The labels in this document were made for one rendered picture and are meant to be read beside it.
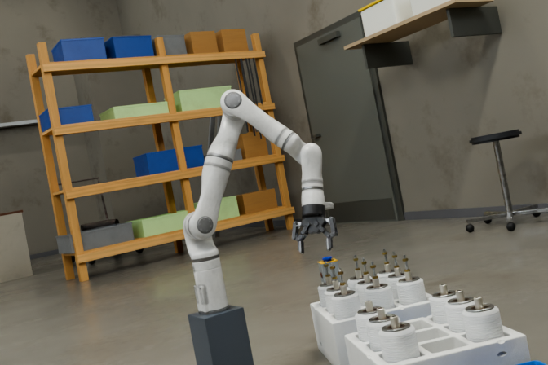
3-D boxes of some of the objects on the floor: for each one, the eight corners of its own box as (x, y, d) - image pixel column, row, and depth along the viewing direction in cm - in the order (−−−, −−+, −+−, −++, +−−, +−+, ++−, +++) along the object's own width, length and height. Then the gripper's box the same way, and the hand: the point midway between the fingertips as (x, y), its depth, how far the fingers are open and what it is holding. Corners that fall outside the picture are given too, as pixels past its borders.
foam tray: (342, 377, 217) (332, 323, 217) (318, 349, 255) (309, 303, 256) (452, 351, 222) (442, 299, 223) (412, 327, 261) (404, 283, 261)
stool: (574, 217, 469) (556, 121, 470) (497, 235, 451) (477, 136, 453) (520, 215, 529) (504, 131, 530) (449, 231, 511) (433, 144, 513)
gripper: (287, 204, 210) (289, 252, 206) (330, 199, 204) (333, 248, 199) (297, 209, 216) (298, 256, 212) (338, 204, 210) (342, 251, 206)
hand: (315, 250), depth 206 cm, fingers open, 9 cm apart
